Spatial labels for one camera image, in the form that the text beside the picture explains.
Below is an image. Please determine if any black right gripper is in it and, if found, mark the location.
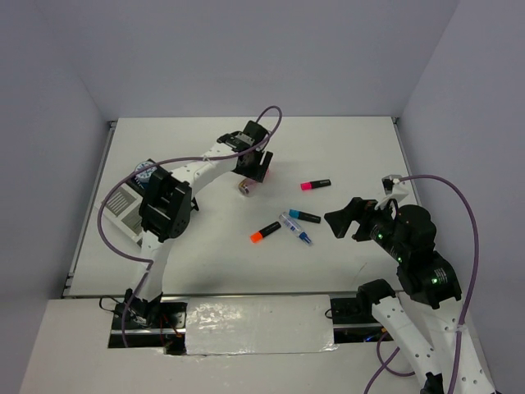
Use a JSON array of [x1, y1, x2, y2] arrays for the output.
[[322, 194, 407, 259]]

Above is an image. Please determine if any pink capped crayon tube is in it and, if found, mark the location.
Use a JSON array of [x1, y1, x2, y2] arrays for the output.
[[237, 169, 270, 196]]

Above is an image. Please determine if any blue slime jar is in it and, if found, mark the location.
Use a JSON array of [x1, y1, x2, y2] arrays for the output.
[[135, 167, 157, 186], [135, 160, 155, 174]]

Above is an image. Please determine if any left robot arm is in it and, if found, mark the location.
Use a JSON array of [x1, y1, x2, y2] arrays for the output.
[[125, 121, 272, 328]]

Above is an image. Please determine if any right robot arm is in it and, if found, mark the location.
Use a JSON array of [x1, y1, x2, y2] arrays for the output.
[[324, 197, 496, 393]]

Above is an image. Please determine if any blue highlighter marker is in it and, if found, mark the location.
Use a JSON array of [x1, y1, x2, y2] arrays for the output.
[[288, 209, 322, 224]]

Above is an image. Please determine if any pink highlighter marker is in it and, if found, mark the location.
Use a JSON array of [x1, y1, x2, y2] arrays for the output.
[[300, 179, 331, 191]]

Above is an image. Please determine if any clear glue bottle blue cap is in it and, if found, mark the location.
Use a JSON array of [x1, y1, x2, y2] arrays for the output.
[[279, 212, 313, 245]]

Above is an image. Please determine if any orange highlighter marker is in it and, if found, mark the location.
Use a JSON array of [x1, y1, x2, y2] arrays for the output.
[[250, 222, 281, 243]]

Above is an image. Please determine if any black slotted organizer box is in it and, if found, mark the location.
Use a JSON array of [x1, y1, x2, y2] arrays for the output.
[[129, 158, 201, 214]]

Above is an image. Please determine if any white slotted organizer box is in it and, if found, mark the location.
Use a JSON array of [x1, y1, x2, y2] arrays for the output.
[[103, 183, 142, 246]]

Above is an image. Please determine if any silver taped front panel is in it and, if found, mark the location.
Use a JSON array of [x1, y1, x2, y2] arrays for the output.
[[185, 295, 336, 355]]

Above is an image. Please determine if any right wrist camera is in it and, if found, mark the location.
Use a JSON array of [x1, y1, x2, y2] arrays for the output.
[[374, 175, 409, 210]]

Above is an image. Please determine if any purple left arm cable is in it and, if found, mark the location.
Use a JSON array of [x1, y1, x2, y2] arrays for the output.
[[96, 105, 284, 348]]

